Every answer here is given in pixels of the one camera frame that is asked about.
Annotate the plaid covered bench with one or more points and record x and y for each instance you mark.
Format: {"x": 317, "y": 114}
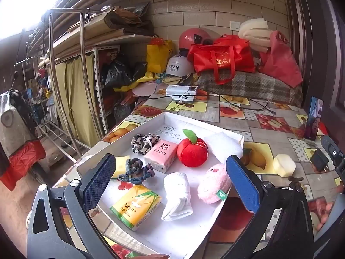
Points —
{"x": 253, "y": 85}

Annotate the fruit pattern tablecloth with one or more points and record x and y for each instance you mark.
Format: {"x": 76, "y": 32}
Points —
{"x": 269, "y": 127}

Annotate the red plush apple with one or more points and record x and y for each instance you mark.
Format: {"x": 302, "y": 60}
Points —
{"x": 192, "y": 151}

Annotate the black power adapter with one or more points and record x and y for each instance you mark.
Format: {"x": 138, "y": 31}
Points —
{"x": 319, "y": 161}

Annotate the yellow green tissue pack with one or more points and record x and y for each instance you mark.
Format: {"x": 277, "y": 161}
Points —
{"x": 135, "y": 206}

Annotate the yellow curtain shelf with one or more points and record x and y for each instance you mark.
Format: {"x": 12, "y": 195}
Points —
{"x": 73, "y": 95}

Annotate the pink tissue pack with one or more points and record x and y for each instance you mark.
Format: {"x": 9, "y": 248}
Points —
{"x": 162, "y": 155}

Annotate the metal clothes rack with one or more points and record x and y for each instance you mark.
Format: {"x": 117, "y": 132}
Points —
{"x": 85, "y": 16}

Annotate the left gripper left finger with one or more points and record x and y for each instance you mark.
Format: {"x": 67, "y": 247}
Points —
{"x": 95, "y": 181}

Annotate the smartphone on stand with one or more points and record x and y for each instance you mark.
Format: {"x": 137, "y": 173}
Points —
{"x": 313, "y": 119}

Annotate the white helmet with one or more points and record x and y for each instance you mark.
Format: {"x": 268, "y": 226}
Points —
{"x": 179, "y": 66}

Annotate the white foam block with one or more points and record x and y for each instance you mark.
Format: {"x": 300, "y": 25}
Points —
{"x": 283, "y": 165}

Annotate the cream foam stack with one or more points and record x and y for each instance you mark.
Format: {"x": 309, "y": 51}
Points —
{"x": 257, "y": 32}

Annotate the yellow green sponge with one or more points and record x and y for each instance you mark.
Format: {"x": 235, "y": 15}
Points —
{"x": 120, "y": 166}

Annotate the red cloth bag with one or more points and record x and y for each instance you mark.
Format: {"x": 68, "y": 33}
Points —
{"x": 278, "y": 62}

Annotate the white towel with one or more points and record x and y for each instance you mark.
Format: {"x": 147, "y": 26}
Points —
{"x": 178, "y": 196}

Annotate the yellow shopping bag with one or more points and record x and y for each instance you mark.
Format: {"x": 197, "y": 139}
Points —
{"x": 159, "y": 51}

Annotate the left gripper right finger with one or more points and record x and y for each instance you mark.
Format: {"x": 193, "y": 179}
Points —
{"x": 245, "y": 187}

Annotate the leopard print scrunchie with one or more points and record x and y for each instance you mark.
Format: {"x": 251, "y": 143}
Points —
{"x": 143, "y": 143}

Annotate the white power bank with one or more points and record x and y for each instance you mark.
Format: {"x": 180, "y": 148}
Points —
{"x": 178, "y": 90}

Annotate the red tote bag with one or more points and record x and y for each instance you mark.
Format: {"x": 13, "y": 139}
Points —
{"x": 227, "y": 55}

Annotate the pink plush toy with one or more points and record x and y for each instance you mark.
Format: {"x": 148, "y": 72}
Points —
{"x": 214, "y": 185}

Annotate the white shallow tray box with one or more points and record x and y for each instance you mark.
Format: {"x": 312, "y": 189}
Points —
{"x": 178, "y": 238}

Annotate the pink helmet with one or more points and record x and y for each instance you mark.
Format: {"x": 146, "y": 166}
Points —
{"x": 193, "y": 36}

